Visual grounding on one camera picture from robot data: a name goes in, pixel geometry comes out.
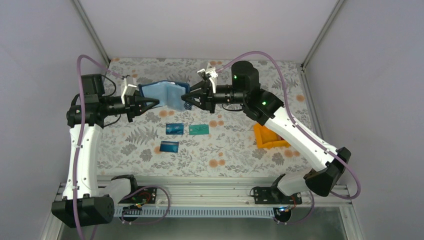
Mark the blue leather card holder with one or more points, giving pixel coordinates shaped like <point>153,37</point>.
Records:
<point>169,93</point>

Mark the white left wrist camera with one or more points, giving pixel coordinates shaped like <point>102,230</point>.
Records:
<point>127,88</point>

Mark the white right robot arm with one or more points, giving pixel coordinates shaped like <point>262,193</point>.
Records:
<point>327,162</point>

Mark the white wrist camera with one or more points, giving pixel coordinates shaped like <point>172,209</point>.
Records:
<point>209,74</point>
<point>127,88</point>

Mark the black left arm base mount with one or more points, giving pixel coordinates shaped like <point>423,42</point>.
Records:
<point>137,197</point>

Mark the aluminium rail base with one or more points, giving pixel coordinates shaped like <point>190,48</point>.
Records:
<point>214,197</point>

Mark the floral table cloth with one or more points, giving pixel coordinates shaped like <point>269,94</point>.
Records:
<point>229,150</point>

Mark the blue striped credit card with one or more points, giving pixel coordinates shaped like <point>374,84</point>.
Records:
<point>169,146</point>

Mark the green credit card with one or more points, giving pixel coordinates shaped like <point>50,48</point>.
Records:
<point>198,129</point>

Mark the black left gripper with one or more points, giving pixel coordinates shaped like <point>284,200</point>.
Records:
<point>135,103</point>

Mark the yellow plastic bin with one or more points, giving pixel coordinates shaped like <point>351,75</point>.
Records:
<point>267,139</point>

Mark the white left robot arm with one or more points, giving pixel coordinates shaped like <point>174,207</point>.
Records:
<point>83,202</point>

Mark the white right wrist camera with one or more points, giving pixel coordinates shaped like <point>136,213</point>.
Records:
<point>209,74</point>

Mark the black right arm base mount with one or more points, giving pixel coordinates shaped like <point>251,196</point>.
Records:
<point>271,195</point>

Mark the dark blue credit card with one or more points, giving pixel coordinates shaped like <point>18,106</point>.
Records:
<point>174,129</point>

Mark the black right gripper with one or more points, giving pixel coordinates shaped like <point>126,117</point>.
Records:
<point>206,95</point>

